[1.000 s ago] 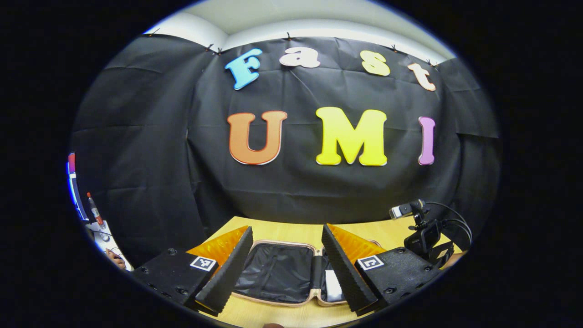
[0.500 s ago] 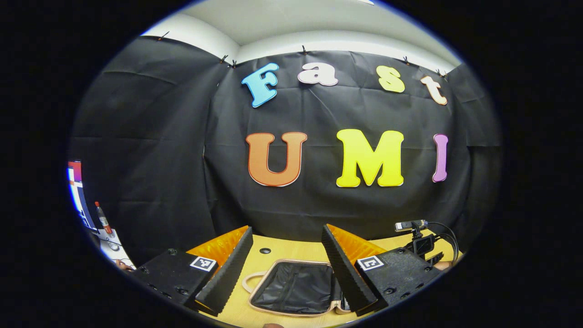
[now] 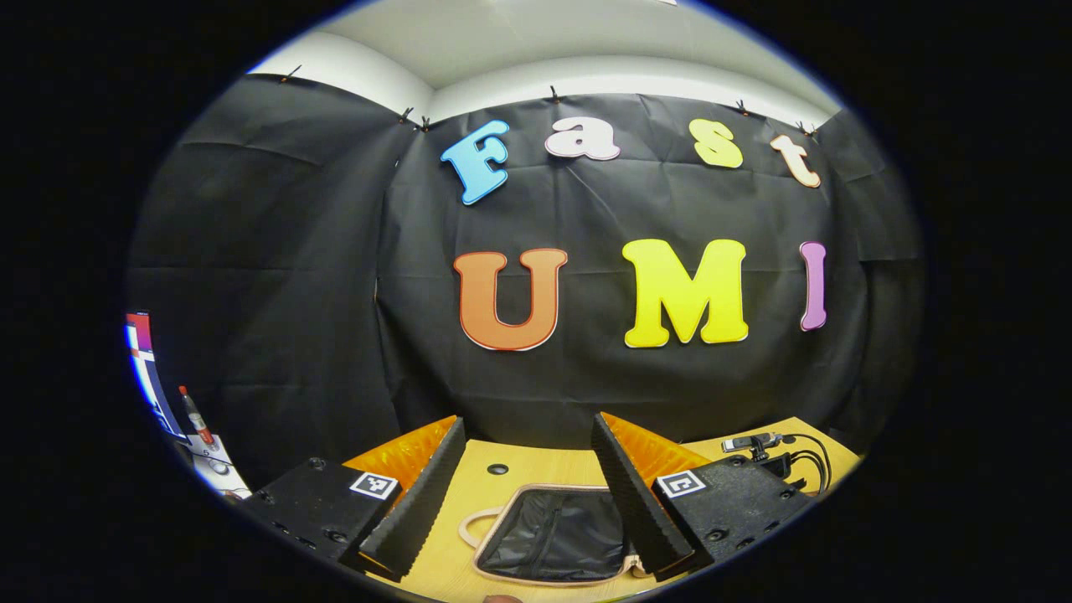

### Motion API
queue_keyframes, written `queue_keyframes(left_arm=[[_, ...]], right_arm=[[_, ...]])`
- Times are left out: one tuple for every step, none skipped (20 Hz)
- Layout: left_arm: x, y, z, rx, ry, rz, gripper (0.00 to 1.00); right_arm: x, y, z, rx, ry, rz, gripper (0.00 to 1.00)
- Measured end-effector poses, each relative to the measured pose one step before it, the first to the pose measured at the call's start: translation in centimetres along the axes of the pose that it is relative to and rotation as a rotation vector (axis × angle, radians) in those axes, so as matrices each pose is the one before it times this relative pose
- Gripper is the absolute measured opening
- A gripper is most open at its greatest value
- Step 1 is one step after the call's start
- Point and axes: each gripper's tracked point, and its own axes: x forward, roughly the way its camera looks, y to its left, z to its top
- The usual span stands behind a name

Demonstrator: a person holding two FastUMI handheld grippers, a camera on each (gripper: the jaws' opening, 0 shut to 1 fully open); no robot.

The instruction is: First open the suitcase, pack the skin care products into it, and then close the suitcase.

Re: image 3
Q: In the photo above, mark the red marker pen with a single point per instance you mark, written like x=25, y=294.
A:
x=197, y=419

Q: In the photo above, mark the white printed sheet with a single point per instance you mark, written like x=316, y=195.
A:
x=219, y=473

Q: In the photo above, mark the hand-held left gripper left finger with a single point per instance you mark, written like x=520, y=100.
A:
x=419, y=511

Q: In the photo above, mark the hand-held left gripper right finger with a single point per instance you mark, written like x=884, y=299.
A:
x=636, y=502

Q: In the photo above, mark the colourful printed panel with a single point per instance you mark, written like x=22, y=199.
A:
x=141, y=343

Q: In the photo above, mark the pink suitcase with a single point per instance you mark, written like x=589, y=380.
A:
x=544, y=536

